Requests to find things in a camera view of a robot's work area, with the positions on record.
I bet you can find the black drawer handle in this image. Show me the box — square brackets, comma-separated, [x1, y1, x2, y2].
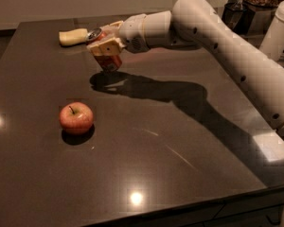
[265, 215, 281, 226]

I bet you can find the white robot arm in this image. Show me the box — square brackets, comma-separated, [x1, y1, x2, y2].
[91, 0, 284, 227]

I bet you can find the red apple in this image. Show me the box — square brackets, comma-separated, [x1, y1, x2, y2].
[59, 102, 94, 135]

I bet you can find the red coke can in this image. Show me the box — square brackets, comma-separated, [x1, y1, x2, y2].
[86, 28, 122, 72]

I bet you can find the white canister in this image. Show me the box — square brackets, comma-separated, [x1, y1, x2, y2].
[259, 1, 284, 67]

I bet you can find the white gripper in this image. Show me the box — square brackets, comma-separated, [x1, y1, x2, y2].
[87, 14, 149, 56]

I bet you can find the yellow sponge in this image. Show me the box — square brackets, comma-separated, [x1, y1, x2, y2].
[59, 28, 88, 46]

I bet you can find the black cup holder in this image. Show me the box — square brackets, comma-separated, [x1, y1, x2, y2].
[222, 3, 255, 34]

